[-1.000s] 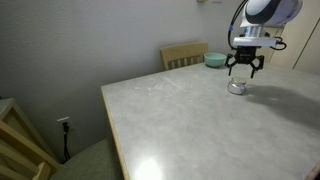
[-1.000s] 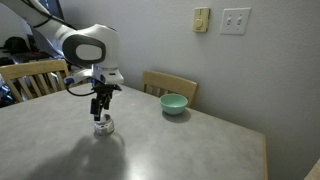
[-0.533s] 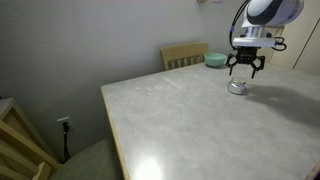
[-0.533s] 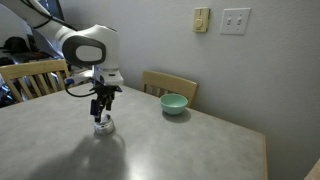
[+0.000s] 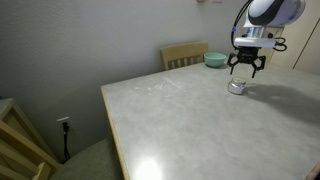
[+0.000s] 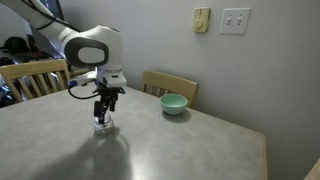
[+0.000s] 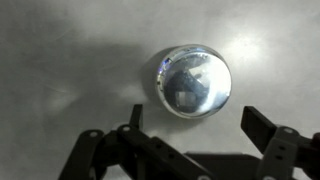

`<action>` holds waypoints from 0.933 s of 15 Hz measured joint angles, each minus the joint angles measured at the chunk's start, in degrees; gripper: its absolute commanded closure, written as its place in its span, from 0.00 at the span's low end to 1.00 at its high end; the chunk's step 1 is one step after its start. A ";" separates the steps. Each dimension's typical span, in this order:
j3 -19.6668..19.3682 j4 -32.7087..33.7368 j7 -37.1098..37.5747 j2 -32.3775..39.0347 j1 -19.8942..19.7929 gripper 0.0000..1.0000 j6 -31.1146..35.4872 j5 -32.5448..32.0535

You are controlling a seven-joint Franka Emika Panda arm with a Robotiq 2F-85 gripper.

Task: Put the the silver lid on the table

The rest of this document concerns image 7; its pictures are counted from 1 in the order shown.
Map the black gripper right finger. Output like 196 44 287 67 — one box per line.
240 105 320 180

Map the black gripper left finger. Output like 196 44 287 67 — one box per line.
58 103 214 180

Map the silver jar lid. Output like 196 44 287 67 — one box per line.
162 49 232 117

